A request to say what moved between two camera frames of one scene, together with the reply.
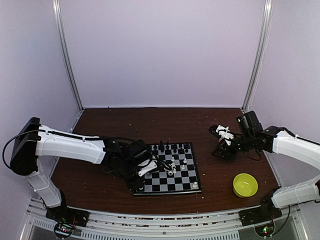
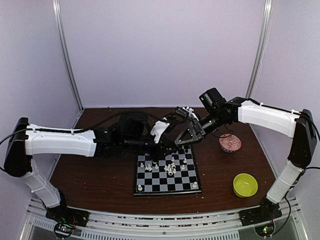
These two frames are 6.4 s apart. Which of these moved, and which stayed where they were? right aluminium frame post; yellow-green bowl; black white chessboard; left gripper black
Moved: left gripper black
Stayed: yellow-green bowl; right aluminium frame post; black white chessboard
